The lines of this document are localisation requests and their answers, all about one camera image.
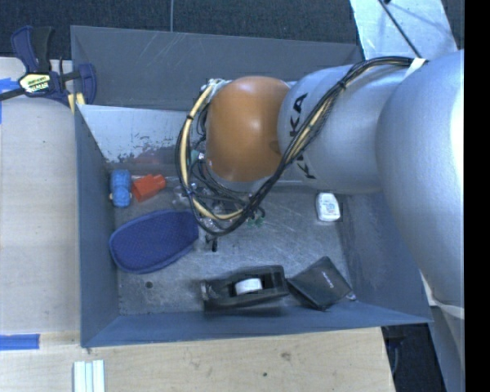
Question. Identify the pale wood flat board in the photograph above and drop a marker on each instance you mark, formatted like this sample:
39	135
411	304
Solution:
36	219

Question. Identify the blue fabric pouch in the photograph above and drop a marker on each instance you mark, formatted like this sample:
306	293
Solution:
153	241

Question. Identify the red-orange plastic block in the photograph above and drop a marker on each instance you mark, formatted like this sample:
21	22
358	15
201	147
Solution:
147	187

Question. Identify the black tape dispenser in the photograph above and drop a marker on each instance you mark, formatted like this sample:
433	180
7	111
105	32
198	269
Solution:
245	290

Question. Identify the black flat case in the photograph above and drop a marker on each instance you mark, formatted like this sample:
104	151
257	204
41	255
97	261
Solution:
320	284

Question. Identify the blue toy figure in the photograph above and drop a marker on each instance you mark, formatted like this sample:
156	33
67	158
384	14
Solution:
120	186

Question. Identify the grey metal bin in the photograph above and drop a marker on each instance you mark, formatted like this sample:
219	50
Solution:
269	251

